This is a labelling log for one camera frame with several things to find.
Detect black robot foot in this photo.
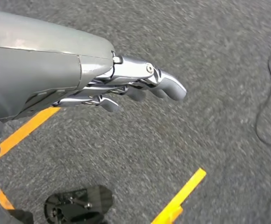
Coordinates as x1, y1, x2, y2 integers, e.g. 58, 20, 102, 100
44, 185, 114, 224

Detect black floor cable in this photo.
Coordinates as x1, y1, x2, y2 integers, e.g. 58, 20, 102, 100
254, 50, 271, 149

